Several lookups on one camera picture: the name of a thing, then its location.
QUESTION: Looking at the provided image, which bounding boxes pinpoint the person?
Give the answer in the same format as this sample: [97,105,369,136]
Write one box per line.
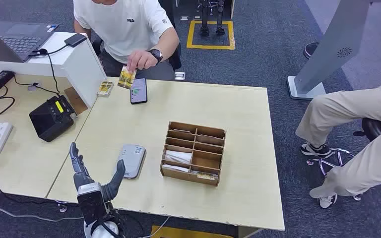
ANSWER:
[295,82,381,210]
[72,0,181,81]

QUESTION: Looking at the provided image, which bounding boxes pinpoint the black wristwatch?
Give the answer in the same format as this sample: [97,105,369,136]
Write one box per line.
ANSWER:
[147,48,164,63]

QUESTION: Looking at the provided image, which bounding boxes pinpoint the dark shoe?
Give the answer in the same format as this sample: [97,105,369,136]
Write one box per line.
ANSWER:
[303,41,321,60]

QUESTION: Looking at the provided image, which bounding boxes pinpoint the brown wooden organizer box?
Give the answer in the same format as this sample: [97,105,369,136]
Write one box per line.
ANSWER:
[159,121,227,187]

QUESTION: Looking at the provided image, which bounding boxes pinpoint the black stool chrome base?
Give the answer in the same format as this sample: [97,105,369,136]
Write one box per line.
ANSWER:
[306,118,381,202]

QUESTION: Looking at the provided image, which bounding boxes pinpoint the yellow floor tape square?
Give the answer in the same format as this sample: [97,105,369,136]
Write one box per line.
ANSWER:
[186,20,236,51]

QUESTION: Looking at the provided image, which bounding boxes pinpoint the white card stack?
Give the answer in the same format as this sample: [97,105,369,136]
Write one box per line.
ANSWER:
[165,150,193,165]

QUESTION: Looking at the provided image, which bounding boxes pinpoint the thin black cable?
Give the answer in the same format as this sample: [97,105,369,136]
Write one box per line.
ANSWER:
[13,76,60,97]

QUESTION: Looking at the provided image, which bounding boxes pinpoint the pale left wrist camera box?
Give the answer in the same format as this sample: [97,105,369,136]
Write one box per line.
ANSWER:
[77,182,106,226]

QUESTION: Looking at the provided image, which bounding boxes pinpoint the yellow board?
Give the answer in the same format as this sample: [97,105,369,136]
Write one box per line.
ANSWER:
[150,225,236,238]

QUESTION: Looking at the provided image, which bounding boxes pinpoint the black cable with connector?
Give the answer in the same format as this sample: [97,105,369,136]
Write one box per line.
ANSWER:
[29,43,69,97]

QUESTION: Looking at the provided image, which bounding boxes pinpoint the white floor cable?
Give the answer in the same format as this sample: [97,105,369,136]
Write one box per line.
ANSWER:
[0,199,85,220]

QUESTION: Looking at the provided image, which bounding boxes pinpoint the stack of picture cards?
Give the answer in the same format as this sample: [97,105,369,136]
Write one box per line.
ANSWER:
[96,80,115,98]

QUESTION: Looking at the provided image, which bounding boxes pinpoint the black smartphone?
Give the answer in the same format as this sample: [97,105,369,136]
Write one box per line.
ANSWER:
[130,77,148,105]

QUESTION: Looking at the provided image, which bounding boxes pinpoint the person's left hand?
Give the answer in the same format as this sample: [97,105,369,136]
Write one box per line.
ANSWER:
[126,50,158,71]

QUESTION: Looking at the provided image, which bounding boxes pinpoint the grey kiosk stand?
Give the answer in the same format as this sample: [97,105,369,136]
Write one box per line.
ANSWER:
[286,0,381,101]

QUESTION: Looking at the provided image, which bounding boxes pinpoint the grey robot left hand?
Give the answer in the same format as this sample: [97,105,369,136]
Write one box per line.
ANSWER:
[68,142,127,202]

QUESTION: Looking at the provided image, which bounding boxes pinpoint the grey card reader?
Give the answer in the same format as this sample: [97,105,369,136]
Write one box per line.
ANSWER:
[117,143,147,179]

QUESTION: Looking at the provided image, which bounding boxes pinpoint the black robot legs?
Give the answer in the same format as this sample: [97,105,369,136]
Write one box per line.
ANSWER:
[197,0,227,37]

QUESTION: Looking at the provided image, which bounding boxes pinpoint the brown cardboard piece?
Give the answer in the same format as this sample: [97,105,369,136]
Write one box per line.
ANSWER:
[63,86,89,115]

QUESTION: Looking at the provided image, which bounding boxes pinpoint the small black box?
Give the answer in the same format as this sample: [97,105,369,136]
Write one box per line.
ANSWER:
[64,33,88,48]

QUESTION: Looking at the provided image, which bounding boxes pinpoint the white desk partition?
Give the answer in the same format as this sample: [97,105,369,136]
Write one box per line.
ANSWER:
[0,31,108,109]

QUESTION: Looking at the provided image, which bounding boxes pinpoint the black desktop terminal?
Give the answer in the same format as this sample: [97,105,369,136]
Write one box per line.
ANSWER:
[28,95,78,143]

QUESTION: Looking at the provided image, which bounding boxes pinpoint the yellow picture ID card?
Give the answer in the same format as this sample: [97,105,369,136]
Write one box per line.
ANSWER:
[117,65,137,90]

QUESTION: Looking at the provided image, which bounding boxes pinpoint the short white cable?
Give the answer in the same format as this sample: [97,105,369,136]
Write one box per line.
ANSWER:
[137,215,171,238]

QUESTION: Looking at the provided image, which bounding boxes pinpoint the dark grey laptop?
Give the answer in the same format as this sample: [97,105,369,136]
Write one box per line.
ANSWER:
[0,19,60,63]

